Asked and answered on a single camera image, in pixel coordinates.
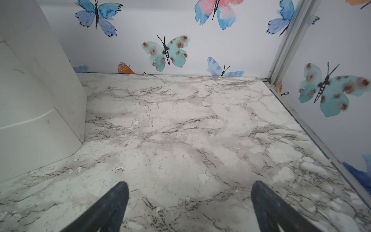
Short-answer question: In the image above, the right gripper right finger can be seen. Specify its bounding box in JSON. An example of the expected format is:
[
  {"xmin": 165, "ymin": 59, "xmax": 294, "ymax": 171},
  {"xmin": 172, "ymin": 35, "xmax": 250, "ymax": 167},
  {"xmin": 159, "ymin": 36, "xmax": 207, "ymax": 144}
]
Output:
[{"xmin": 251, "ymin": 181, "xmax": 320, "ymax": 232}]

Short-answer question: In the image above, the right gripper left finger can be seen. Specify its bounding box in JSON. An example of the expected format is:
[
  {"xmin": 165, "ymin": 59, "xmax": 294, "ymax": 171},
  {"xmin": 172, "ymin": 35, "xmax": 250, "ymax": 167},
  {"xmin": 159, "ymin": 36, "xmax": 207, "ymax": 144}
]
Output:
[{"xmin": 62, "ymin": 181, "xmax": 129, "ymax": 232}]

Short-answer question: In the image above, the white three-drawer foam cabinet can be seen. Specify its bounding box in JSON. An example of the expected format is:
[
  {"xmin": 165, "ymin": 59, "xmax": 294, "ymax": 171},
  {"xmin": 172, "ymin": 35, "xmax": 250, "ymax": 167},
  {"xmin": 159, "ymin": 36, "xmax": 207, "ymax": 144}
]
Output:
[{"xmin": 1, "ymin": 1, "xmax": 87, "ymax": 181}]

